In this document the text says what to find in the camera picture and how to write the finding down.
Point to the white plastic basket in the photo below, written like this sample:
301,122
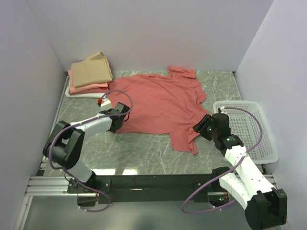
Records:
246,118

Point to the folded tan t-shirt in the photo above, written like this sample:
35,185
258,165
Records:
94,69

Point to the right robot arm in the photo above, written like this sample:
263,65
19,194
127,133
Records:
264,205

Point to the red t-shirt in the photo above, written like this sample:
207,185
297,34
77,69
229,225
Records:
162,105

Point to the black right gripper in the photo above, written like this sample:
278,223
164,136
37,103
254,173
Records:
206,120

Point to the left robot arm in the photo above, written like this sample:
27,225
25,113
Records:
65,143

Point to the folded white t-shirt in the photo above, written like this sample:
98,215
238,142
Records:
84,95

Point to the aluminium frame rail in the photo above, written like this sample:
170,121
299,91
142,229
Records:
59,186

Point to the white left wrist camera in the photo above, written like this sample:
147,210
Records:
104,104

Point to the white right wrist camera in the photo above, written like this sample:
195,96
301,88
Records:
221,110

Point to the folded pink t-shirt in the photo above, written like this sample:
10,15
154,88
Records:
90,88

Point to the black base beam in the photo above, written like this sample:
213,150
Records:
87,196

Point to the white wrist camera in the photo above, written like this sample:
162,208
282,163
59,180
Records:
221,110
104,104

